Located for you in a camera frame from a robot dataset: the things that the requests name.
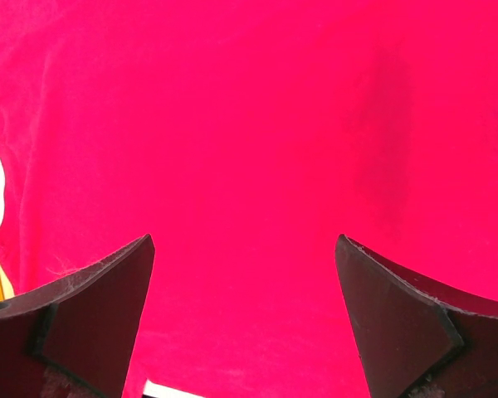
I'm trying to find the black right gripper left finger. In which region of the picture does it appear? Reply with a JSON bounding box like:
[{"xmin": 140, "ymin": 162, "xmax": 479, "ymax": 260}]
[{"xmin": 0, "ymin": 235, "xmax": 154, "ymax": 397}]

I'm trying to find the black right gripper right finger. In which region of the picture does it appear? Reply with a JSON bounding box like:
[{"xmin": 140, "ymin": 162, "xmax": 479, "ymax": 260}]
[{"xmin": 335, "ymin": 235, "xmax": 498, "ymax": 397}]

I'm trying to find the magenta red t shirt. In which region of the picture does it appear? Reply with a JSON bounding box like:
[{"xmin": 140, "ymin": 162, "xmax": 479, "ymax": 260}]
[{"xmin": 0, "ymin": 1, "xmax": 498, "ymax": 397}]

